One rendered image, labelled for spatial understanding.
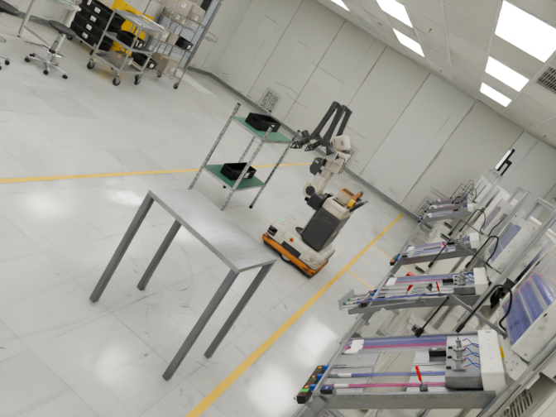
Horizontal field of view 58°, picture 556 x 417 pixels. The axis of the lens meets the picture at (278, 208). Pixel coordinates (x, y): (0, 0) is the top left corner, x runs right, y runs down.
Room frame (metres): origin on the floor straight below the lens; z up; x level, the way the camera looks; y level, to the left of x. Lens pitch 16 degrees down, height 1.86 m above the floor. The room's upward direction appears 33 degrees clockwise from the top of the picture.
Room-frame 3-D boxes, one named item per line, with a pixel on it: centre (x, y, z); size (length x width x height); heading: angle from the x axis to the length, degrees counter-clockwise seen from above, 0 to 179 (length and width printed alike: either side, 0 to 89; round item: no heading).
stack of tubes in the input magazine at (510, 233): (3.42, -1.46, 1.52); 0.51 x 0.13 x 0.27; 166
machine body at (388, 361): (3.45, -1.59, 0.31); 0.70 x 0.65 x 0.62; 166
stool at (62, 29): (5.96, 3.38, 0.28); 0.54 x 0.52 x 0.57; 99
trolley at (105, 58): (7.48, 3.22, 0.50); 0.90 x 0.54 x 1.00; 1
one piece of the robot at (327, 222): (5.13, -0.50, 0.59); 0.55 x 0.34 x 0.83; 167
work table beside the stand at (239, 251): (2.66, 0.25, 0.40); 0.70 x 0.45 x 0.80; 70
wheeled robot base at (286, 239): (5.15, -0.41, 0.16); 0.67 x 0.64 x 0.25; 77
